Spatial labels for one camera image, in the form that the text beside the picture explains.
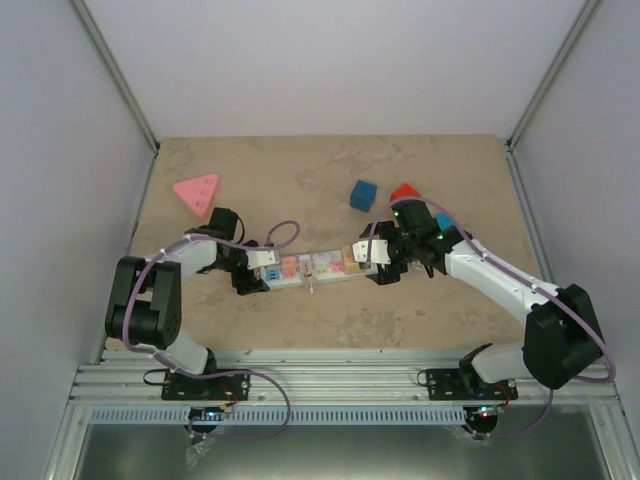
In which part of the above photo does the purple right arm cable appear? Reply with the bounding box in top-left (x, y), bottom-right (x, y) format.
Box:
top-left (364, 195), bottom-right (617, 441)

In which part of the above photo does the pink rectangular adapter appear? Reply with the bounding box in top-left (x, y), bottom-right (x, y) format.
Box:
top-left (280, 256), bottom-right (298, 279)

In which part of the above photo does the aluminium frame post right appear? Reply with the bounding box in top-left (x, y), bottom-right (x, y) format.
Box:
top-left (504, 0), bottom-right (603, 154)

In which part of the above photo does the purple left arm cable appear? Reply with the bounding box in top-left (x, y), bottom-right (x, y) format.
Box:
top-left (122, 220), bottom-right (301, 442)

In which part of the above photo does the cyan socket block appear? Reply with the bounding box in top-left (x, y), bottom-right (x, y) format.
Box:
top-left (435, 212), bottom-right (455, 231)

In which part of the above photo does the small white round charger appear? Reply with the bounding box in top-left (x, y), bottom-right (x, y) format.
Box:
top-left (313, 252), bottom-right (332, 271)

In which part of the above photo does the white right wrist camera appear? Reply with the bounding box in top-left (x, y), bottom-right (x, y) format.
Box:
top-left (351, 239), bottom-right (391, 265)

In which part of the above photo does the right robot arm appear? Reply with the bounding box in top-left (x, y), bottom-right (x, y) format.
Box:
top-left (352, 197), bottom-right (605, 400)

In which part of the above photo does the red cube socket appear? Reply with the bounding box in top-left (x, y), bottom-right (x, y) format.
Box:
top-left (390, 182), bottom-right (421, 201)

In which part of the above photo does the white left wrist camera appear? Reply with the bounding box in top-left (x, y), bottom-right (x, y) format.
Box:
top-left (246, 249), bottom-right (280, 270)

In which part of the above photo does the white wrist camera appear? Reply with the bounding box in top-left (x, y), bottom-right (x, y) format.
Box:
top-left (351, 239), bottom-right (391, 265)
top-left (246, 249), bottom-right (280, 270)

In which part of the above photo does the blue cube socket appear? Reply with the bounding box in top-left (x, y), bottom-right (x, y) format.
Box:
top-left (349, 180), bottom-right (377, 212)

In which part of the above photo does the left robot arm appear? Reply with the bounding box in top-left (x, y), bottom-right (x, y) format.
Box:
top-left (105, 208), bottom-right (274, 403)

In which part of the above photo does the pink power strip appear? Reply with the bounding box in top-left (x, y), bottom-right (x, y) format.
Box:
top-left (172, 173), bottom-right (219, 219)

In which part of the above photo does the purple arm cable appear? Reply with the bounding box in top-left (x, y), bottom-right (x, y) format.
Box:
top-left (122, 220), bottom-right (301, 442)
top-left (364, 195), bottom-right (617, 441)

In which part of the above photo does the white usb charger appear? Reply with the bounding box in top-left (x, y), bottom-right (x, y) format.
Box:
top-left (298, 255), bottom-right (313, 278)

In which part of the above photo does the aluminium frame post left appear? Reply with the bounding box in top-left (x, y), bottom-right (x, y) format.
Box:
top-left (68, 0), bottom-right (160, 155)

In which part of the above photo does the beige cube socket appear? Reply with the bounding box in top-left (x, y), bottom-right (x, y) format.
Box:
top-left (341, 245), bottom-right (363, 275)

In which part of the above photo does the white power strip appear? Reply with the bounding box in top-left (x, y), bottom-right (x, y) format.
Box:
top-left (257, 248), bottom-right (371, 293)

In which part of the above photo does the aluminium frame post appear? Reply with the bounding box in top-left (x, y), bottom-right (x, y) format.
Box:
top-left (68, 0), bottom-right (160, 155)
top-left (504, 0), bottom-right (603, 154)

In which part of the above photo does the grey slotted cable duct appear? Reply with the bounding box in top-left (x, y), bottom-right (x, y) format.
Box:
top-left (91, 405), bottom-right (466, 426)

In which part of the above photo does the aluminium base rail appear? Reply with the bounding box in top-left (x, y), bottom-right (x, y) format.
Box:
top-left (69, 348), bottom-right (621, 406)

